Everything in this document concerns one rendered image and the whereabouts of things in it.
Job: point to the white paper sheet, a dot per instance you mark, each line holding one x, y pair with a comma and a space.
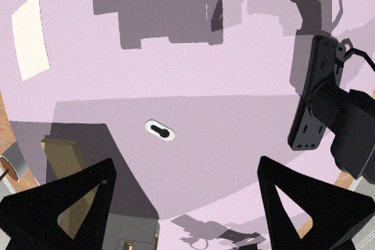
29, 39

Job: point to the white oval escutcheon plate with keyhole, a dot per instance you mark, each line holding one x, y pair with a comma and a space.
160, 130

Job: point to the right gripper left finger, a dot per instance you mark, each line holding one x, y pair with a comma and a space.
36, 210

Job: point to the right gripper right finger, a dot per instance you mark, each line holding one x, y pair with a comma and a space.
338, 214

